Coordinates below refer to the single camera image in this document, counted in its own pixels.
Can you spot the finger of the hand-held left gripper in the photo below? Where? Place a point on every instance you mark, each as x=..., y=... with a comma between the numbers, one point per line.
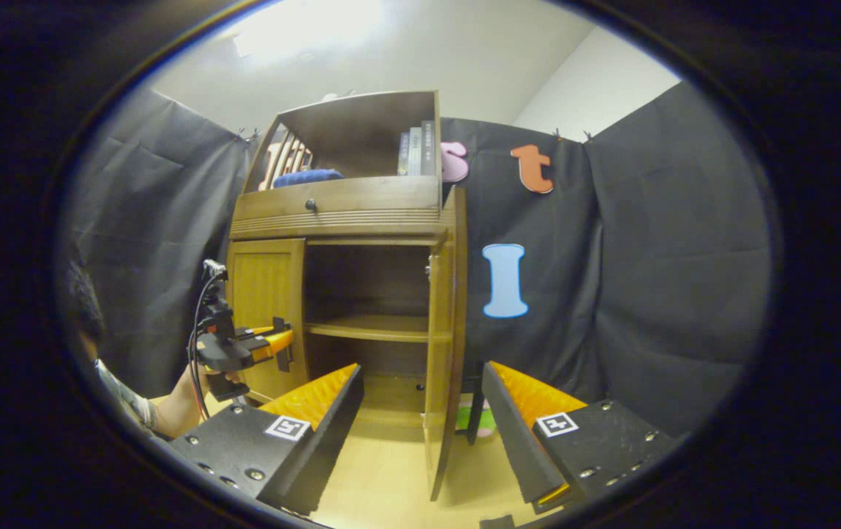
x=255, y=332
x=277, y=345

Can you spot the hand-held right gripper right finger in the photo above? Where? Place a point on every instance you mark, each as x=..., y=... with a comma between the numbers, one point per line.
x=515, y=441

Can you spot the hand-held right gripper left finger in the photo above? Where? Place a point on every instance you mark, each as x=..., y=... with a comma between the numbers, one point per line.
x=328, y=441

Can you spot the wooden cabinet door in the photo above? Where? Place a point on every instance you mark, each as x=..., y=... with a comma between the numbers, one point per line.
x=266, y=286
x=441, y=330

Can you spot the wooden double-door shoe cabinet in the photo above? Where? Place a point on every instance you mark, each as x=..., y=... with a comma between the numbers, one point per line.
x=361, y=139

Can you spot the inner wooden cabinet shelf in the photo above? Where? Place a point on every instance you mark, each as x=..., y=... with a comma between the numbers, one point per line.
x=369, y=327

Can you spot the blue folded towel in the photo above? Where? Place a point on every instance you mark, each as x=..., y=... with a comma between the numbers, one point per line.
x=310, y=177

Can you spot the wooden drawer with black knob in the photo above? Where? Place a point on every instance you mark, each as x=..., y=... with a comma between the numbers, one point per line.
x=361, y=198

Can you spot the blue spine book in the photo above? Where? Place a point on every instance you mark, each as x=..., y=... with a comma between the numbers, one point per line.
x=404, y=154

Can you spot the grey spine book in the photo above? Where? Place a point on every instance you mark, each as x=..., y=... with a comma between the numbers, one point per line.
x=416, y=153

